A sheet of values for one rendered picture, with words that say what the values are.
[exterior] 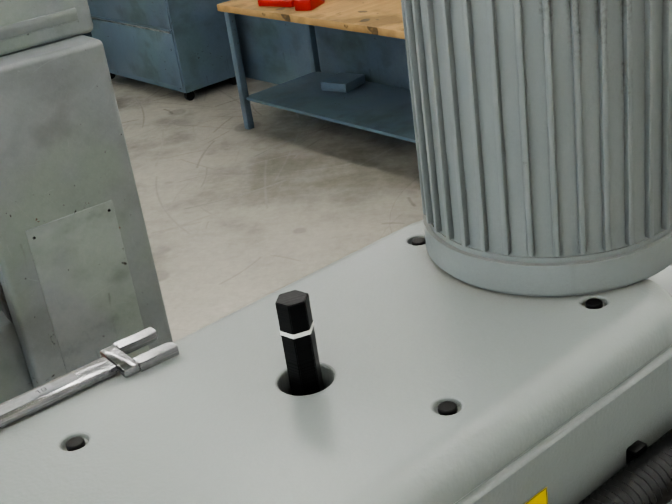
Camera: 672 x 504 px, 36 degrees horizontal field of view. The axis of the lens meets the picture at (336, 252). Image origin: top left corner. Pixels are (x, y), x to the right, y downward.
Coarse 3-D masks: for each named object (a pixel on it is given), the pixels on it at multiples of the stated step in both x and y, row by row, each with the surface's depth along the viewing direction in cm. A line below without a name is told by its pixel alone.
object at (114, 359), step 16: (144, 336) 72; (112, 352) 70; (128, 352) 71; (160, 352) 69; (176, 352) 70; (80, 368) 69; (96, 368) 69; (112, 368) 69; (128, 368) 68; (144, 368) 69; (48, 384) 67; (64, 384) 67; (80, 384) 67; (16, 400) 66; (32, 400) 66; (48, 400) 66; (0, 416) 65; (16, 416) 65
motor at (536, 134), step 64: (448, 0) 65; (512, 0) 62; (576, 0) 61; (640, 0) 63; (448, 64) 66; (512, 64) 64; (576, 64) 63; (640, 64) 64; (448, 128) 69; (512, 128) 66; (576, 128) 65; (640, 128) 66; (448, 192) 72; (512, 192) 68; (576, 192) 67; (640, 192) 68; (448, 256) 74; (512, 256) 70; (576, 256) 69; (640, 256) 70
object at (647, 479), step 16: (640, 448) 68; (656, 448) 68; (640, 464) 66; (656, 464) 66; (608, 480) 66; (624, 480) 65; (640, 480) 65; (656, 480) 66; (592, 496) 65; (608, 496) 64; (624, 496) 64; (640, 496) 65; (656, 496) 65
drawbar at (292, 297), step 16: (288, 304) 62; (304, 304) 62; (288, 320) 62; (304, 320) 63; (304, 336) 63; (288, 352) 64; (304, 352) 64; (288, 368) 65; (304, 368) 64; (320, 368) 65; (304, 384) 64; (320, 384) 65
